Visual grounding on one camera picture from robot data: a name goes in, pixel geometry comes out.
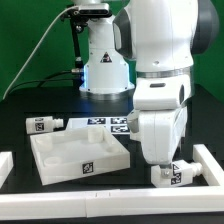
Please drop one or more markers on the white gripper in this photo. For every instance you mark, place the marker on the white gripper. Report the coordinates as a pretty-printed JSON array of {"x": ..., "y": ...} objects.
[{"x": 159, "y": 133}]

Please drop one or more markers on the white marker sheet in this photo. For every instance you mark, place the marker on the white marker sheet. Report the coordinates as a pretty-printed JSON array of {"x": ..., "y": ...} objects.
[{"x": 116, "y": 125}]

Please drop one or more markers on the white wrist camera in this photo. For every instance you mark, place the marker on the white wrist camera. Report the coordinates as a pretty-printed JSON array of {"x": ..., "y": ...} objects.
[{"x": 161, "y": 93}]

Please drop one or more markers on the white fence obstacle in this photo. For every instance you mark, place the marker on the white fence obstacle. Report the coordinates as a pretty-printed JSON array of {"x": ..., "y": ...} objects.
[{"x": 208, "y": 198}]

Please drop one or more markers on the black camera on stand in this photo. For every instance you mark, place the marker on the black camera on stand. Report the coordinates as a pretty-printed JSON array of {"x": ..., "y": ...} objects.
[{"x": 92, "y": 10}]

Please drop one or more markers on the white square tabletop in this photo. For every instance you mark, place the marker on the white square tabletop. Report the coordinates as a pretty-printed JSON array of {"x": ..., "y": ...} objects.
[{"x": 78, "y": 153}]

